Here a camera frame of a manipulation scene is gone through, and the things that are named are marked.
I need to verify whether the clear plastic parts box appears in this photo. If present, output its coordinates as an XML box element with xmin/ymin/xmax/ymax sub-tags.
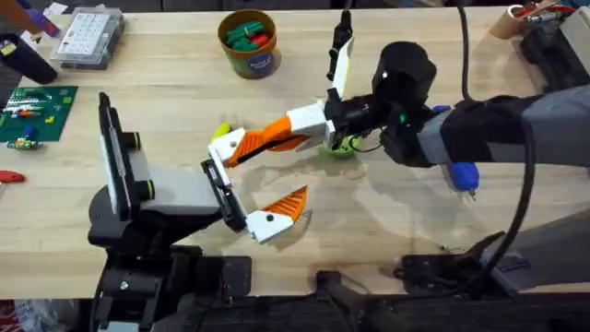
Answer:
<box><xmin>48</xmin><ymin>5</ymin><xmax>126</xmax><ymax>71</ymax></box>

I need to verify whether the orange ribbed wedge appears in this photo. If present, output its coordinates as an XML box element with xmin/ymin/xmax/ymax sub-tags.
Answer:
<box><xmin>225</xmin><ymin>130</ymin><xmax>280</xmax><ymax>168</ymax></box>

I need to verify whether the black cable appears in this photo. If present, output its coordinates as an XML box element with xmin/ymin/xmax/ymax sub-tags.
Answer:
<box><xmin>455</xmin><ymin>0</ymin><xmax>476</xmax><ymax>102</ymax></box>
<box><xmin>460</xmin><ymin>117</ymin><xmax>538</xmax><ymax>291</ymax></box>

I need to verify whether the black rail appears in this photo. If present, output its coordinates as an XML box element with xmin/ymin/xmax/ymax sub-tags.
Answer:
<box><xmin>151</xmin><ymin>269</ymin><xmax>590</xmax><ymax>332</ymax></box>

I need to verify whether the person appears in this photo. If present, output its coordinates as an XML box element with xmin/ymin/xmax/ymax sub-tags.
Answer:
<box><xmin>0</xmin><ymin>0</ymin><xmax>62</xmax><ymax>39</ymax></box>

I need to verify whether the black cylindrical object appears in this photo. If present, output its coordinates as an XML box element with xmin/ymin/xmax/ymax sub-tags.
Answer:
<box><xmin>0</xmin><ymin>32</ymin><xmax>60</xmax><ymax>87</ymax></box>

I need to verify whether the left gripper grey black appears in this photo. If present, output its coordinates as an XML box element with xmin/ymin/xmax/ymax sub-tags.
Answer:
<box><xmin>87</xmin><ymin>127</ymin><xmax>310</xmax><ymax>247</ymax></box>

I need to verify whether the clear plastic bag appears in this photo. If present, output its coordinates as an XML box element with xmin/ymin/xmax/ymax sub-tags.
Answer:
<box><xmin>0</xmin><ymin>299</ymin><xmax>82</xmax><ymax>332</ymax></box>

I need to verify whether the heap of black tools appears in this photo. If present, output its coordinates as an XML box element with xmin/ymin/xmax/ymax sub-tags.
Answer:
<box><xmin>518</xmin><ymin>0</ymin><xmax>590</xmax><ymax>93</ymax></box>

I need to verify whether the green disc with holes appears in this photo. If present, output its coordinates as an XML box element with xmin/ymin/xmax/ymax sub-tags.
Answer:
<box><xmin>317</xmin><ymin>135</ymin><xmax>363</xmax><ymax>160</ymax></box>

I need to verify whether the blue electric screwdriver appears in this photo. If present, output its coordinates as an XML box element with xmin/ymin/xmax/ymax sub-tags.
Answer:
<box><xmin>431</xmin><ymin>103</ymin><xmax>481</xmax><ymax>202</ymax></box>

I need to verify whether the red-handled tool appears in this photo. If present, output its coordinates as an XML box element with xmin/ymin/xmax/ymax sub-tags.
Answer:
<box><xmin>0</xmin><ymin>169</ymin><xmax>27</xmax><ymax>185</ymax></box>

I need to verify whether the brown tub of toys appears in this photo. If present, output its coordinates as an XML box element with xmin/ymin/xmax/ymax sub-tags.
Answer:
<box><xmin>217</xmin><ymin>7</ymin><xmax>283</xmax><ymax>80</ymax></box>

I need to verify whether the green board with blocks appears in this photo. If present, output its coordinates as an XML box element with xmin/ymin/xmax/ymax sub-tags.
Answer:
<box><xmin>0</xmin><ymin>85</ymin><xmax>79</xmax><ymax>144</ymax></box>

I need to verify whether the black upright wrist plate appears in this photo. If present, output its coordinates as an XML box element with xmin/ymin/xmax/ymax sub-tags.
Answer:
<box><xmin>98</xmin><ymin>90</ymin><xmax>157</xmax><ymax>223</ymax></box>
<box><xmin>325</xmin><ymin>8</ymin><xmax>356</xmax><ymax>99</ymax></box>

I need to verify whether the cardboard tape roll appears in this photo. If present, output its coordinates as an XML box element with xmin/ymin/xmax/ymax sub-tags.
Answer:
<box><xmin>488</xmin><ymin>3</ymin><xmax>527</xmax><ymax>41</ymax></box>

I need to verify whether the yellow-green toy vegetable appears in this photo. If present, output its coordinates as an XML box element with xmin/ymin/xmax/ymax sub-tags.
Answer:
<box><xmin>210</xmin><ymin>121</ymin><xmax>233</xmax><ymax>144</ymax></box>

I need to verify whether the grey box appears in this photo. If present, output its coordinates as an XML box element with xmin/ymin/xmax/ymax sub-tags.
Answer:
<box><xmin>560</xmin><ymin>6</ymin><xmax>590</xmax><ymax>75</ymax></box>

